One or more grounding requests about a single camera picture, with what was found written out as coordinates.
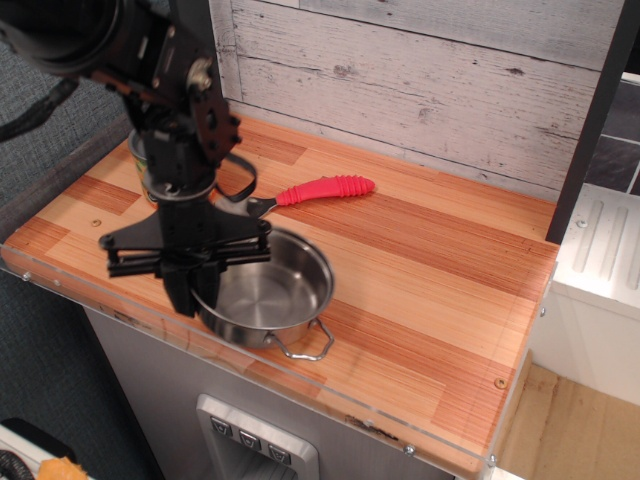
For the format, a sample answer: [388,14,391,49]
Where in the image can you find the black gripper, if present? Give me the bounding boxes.
[99,196,271,317]

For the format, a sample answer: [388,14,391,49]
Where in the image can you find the stainless steel two-handled pan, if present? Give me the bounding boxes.
[193,228,335,362]

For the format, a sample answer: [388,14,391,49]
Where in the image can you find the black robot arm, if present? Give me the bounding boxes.
[1,1,270,316]

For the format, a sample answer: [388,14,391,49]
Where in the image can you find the grey toy fridge cabinet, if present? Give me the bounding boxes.
[87,310,449,479]

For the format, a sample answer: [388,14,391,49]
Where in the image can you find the peas and carrots toy can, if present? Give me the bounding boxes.
[127,130,216,207]

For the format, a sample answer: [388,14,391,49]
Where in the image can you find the silver ice dispenser panel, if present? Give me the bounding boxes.
[196,394,320,479]

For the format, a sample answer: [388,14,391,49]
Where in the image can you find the orange cloth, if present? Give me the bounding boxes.
[36,457,89,480]

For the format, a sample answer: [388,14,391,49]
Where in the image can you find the clear acrylic table edge guard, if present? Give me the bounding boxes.
[3,237,557,479]

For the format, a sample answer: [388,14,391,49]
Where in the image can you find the white toy sink unit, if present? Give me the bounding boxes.
[527,72,640,407]

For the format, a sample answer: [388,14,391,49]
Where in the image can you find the black cable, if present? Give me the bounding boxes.
[214,152,259,204]

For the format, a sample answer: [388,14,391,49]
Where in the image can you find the spoon with red handle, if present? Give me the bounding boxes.
[212,174,377,221]

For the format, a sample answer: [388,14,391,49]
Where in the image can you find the white box with black hose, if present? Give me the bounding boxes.
[1,418,77,477]

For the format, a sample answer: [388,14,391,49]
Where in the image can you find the black right vertical post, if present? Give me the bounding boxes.
[545,0,639,245]

